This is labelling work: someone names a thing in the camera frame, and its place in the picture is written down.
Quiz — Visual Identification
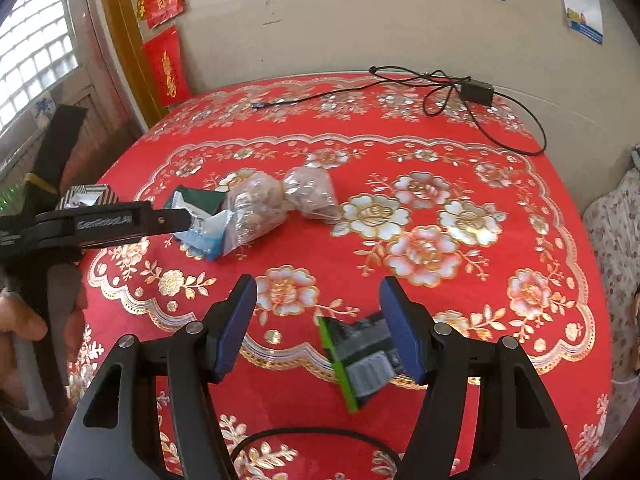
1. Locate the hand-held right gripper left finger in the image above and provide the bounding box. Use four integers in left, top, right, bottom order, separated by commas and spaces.
50, 274, 259, 480

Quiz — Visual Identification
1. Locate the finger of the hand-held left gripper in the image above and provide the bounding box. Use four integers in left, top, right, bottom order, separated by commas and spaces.
35, 201, 194, 252

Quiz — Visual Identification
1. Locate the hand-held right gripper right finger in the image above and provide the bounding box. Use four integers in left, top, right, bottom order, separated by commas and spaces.
378, 276, 581, 480

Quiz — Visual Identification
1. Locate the grey green snack packet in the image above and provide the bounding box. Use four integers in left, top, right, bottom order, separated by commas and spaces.
317, 310, 407, 414

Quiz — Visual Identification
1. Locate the light blue snack packet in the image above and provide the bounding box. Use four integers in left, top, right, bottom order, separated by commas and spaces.
172, 207, 237, 262

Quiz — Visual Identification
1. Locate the chevron striped cardboard box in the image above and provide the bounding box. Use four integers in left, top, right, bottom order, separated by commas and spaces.
55, 184, 120, 211

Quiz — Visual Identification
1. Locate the person's left hand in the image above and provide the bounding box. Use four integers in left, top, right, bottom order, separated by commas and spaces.
0, 282, 89, 357

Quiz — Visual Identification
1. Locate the dark green snack packet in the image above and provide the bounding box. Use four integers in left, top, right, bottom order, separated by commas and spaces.
162, 186, 227, 221

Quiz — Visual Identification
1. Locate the red floral tablecloth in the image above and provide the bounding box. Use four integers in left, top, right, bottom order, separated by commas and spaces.
65, 72, 619, 480

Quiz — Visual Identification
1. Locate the slatted wooden panel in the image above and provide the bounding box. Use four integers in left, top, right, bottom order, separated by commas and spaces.
0, 67, 146, 197

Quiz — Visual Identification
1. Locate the clear bag of brown pastries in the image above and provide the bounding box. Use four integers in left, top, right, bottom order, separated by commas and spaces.
220, 166, 344, 262

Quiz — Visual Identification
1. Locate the glass block window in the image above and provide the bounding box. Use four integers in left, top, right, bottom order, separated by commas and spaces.
0, 0, 82, 133

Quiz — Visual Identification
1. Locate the floral printed cloth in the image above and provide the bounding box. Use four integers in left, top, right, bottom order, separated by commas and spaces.
582, 167, 640, 392

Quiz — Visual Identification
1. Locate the yellow wooden door frame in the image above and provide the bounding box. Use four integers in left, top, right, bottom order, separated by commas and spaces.
95, 0, 168, 129

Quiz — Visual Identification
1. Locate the black cable with adapter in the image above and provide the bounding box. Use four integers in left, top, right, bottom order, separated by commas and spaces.
251, 64, 549, 157

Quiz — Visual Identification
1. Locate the white blue wall poster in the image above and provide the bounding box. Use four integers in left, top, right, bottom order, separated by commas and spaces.
555, 0, 606, 45

